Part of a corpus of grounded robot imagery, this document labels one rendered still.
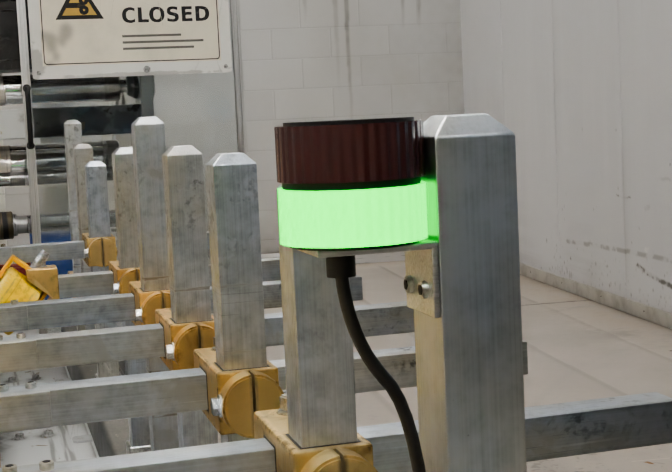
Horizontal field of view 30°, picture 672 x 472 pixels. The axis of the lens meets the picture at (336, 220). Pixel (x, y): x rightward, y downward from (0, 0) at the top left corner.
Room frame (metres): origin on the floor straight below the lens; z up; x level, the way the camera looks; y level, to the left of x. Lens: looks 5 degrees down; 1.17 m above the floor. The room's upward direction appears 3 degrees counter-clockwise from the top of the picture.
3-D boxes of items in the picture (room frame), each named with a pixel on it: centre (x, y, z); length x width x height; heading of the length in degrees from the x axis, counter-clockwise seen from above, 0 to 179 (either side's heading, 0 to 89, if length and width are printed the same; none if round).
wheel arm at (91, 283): (1.78, 0.22, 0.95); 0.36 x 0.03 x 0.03; 106
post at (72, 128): (2.69, 0.55, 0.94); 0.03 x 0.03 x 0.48; 16
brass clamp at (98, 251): (2.23, 0.42, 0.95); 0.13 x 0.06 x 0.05; 16
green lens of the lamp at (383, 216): (0.51, -0.01, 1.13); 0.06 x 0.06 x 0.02
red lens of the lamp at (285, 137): (0.51, -0.01, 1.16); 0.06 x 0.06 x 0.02
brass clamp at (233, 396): (1.02, 0.09, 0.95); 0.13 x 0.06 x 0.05; 16
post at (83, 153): (2.45, 0.49, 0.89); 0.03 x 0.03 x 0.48; 16
